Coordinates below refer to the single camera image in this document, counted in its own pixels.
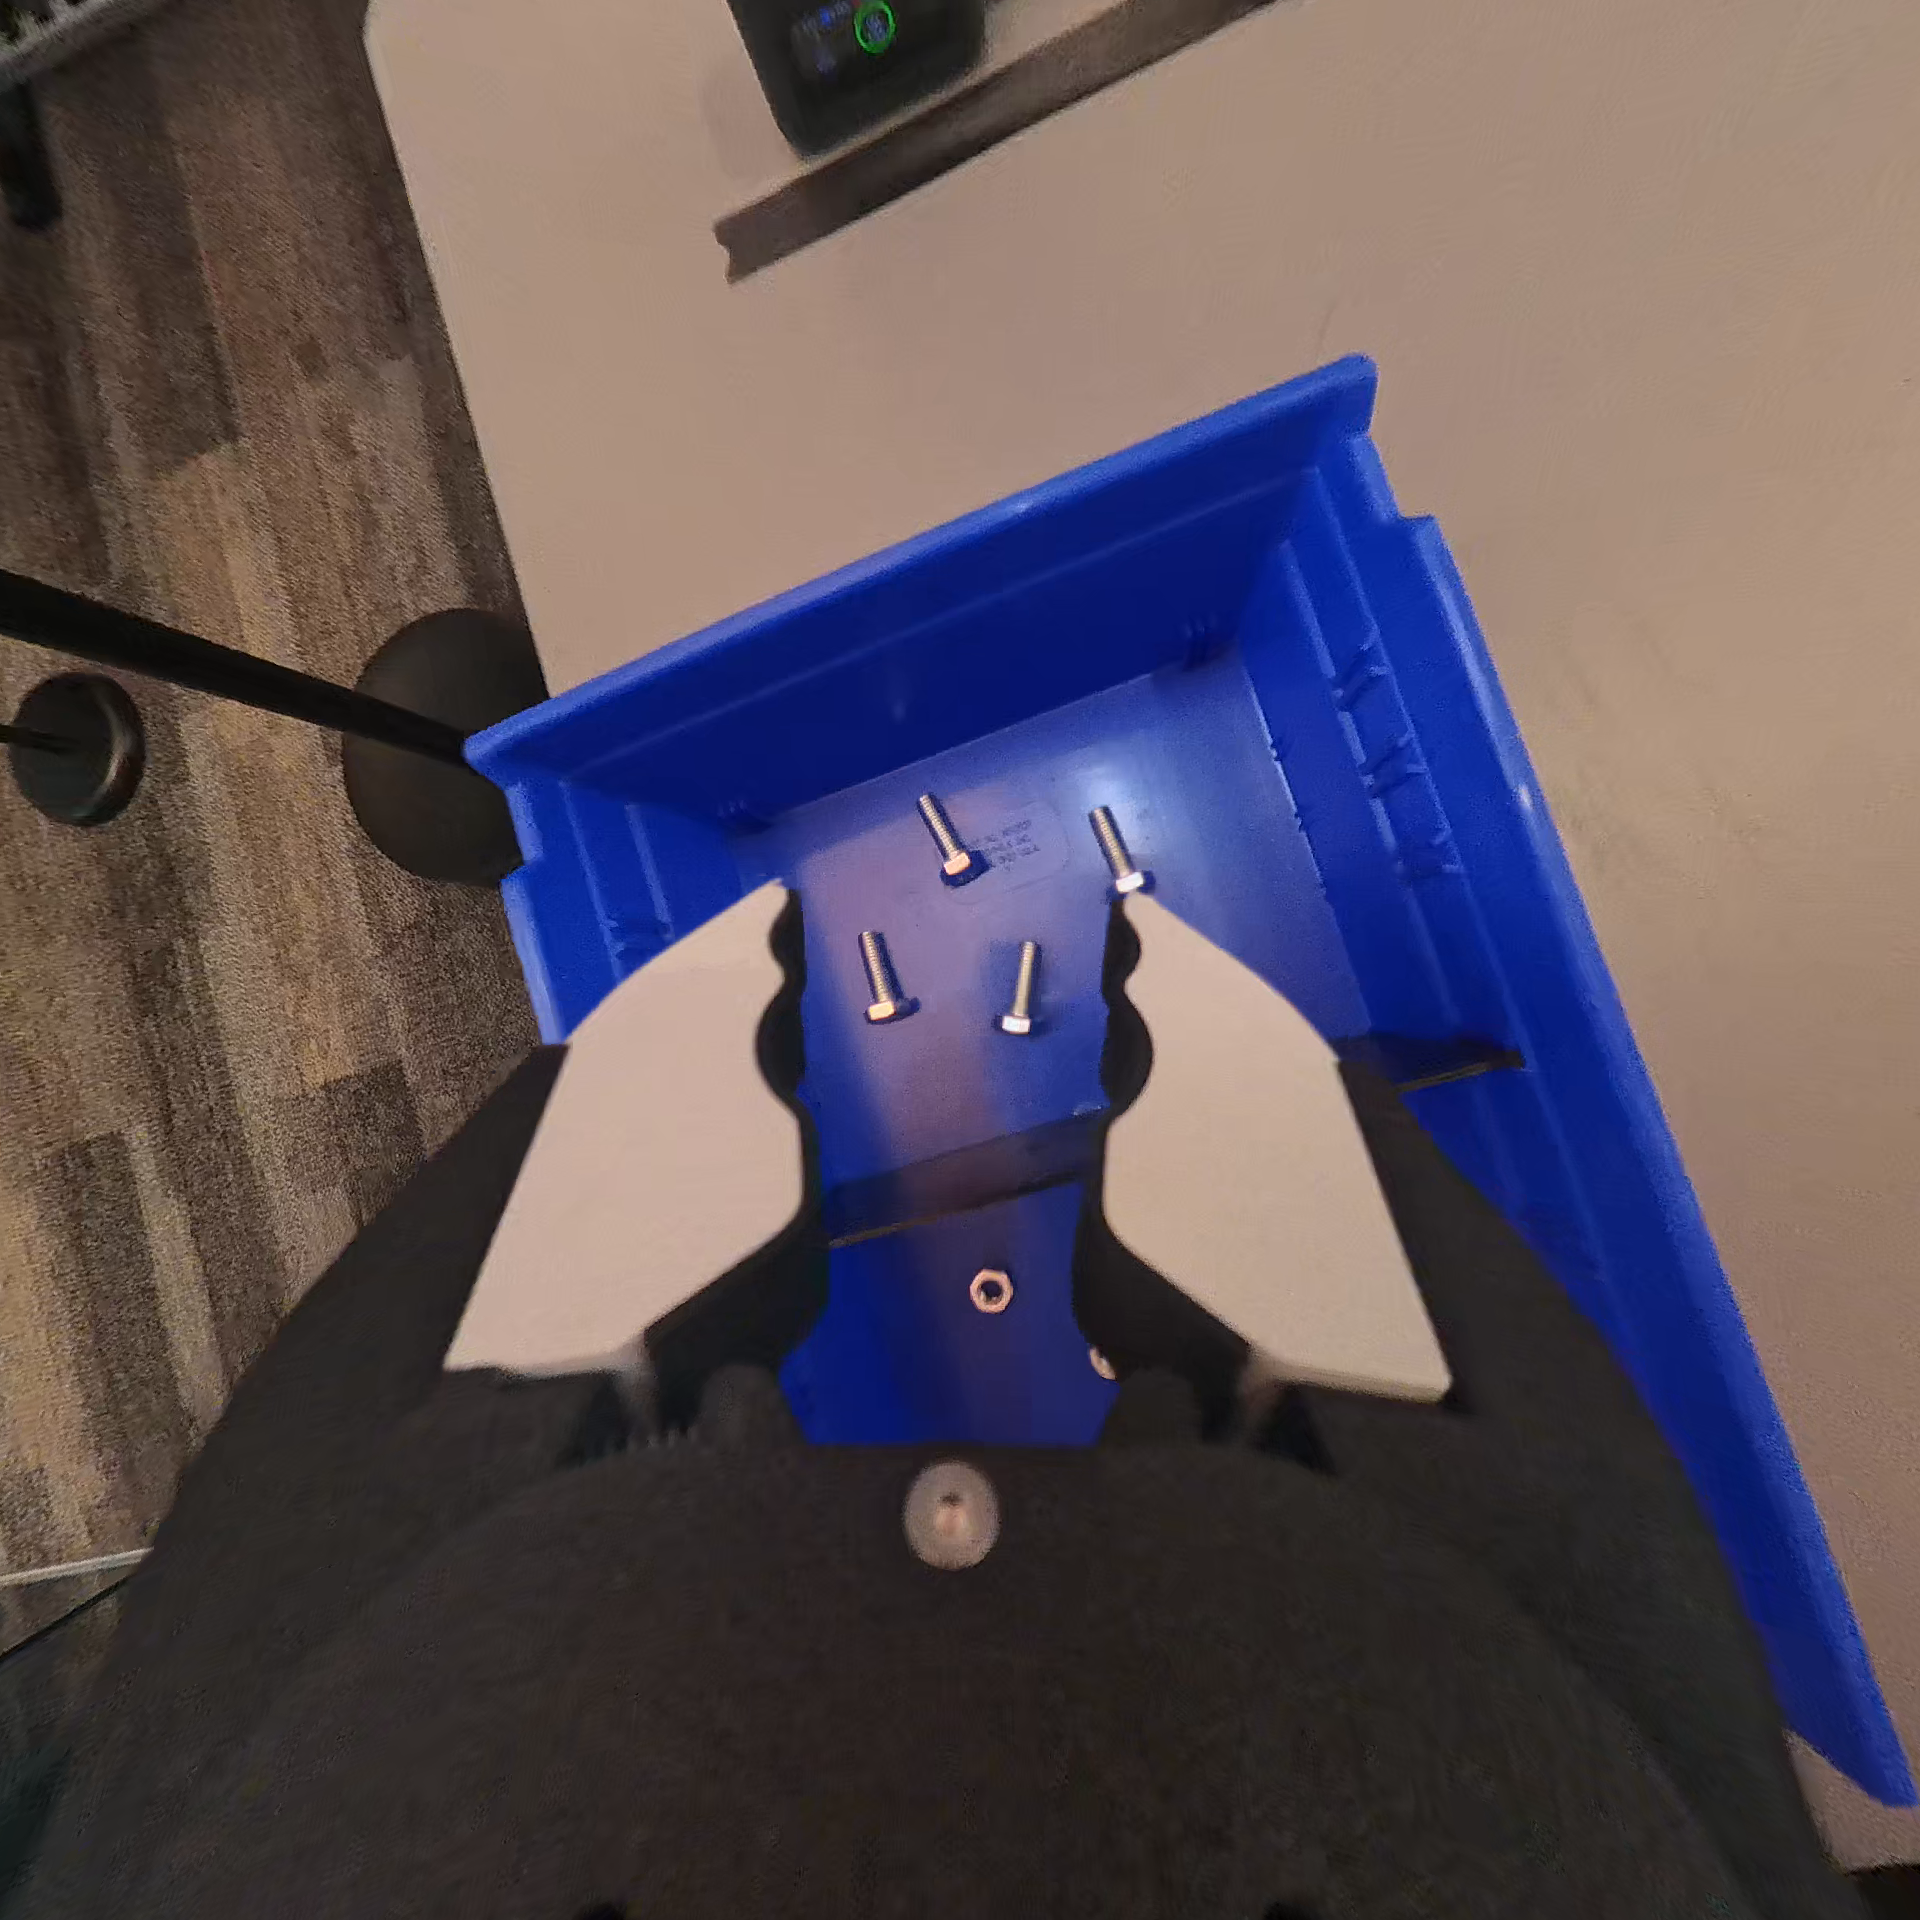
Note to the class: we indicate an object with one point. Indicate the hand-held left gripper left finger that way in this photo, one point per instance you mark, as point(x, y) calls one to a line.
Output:
point(645, 1156)

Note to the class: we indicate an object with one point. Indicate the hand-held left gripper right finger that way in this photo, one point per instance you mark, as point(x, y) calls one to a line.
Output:
point(1260, 1185)

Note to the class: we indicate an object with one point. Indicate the silver hex bolt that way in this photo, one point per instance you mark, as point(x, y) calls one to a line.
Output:
point(879, 975)
point(1022, 990)
point(1113, 849)
point(945, 839)

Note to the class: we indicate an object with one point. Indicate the blue plastic bin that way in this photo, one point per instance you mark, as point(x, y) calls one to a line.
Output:
point(975, 629)

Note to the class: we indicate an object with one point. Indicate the black bin divider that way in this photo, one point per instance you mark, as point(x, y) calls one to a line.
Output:
point(960, 1178)

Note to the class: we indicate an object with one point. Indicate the black charger with display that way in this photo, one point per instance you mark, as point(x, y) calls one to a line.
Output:
point(885, 89)

